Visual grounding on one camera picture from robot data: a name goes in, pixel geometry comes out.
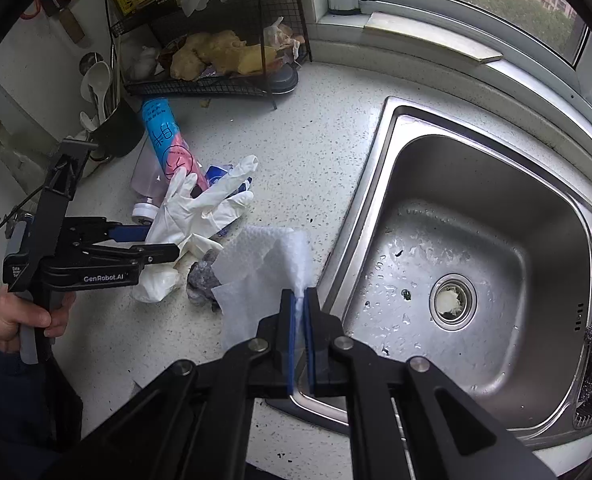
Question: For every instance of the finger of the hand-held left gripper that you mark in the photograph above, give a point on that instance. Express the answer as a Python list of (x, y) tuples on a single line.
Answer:
[(158, 253), (131, 233)]

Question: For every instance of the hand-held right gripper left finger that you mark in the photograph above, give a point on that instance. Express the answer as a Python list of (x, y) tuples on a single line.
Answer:
[(288, 350)]

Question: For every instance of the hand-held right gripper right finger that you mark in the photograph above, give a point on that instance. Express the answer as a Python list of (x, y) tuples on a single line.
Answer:
[(312, 350)]

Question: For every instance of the white paper towel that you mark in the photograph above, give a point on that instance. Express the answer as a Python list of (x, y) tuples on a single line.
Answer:
[(256, 270)]

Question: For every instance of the blue and pink plastic packet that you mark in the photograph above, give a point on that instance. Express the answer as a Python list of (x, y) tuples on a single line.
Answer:
[(168, 140)]

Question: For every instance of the dark blue foil packet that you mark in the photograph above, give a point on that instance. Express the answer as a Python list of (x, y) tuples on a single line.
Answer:
[(221, 174)]

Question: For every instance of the person's left forearm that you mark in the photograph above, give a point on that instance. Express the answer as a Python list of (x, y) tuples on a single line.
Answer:
[(11, 400)]

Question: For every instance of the person's left hand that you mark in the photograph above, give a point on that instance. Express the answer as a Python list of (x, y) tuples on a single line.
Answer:
[(6, 320)]

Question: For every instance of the white crumpled plastic bag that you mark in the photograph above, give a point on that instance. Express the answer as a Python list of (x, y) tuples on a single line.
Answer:
[(156, 282)]

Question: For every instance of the clear plastic bottle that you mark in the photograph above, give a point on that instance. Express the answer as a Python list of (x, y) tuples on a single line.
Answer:
[(143, 185)]

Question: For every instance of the black utensil holder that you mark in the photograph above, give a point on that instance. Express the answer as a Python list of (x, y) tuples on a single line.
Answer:
[(121, 130)]

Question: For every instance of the sink drain strainer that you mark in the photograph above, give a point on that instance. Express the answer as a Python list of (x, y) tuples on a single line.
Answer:
[(453, 301)]

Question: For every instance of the white plastic spoon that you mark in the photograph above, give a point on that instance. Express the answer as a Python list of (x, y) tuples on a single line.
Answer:
[(96, 80)]

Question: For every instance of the garlic bulb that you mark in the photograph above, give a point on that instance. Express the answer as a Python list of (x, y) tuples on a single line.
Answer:
[(143, 62)]

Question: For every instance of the large ginger root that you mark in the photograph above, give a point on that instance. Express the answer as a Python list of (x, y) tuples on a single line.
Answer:
[(201, 52)]

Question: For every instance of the black round lid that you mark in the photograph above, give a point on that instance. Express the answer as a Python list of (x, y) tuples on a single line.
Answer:
[(283, 81)]

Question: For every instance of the stainless steel sink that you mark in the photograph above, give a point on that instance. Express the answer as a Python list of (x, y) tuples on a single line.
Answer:
[(475, 210)]

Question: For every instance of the yellow ginger piece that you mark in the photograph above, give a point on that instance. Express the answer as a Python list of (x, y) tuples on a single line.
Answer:
[(258, 59)]

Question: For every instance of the bagged garlic cloves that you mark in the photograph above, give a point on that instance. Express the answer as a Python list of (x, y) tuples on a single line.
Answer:
[(282, 35)]

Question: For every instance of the black sink caddy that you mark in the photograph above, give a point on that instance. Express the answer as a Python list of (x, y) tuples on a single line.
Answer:
[(590, 412)]

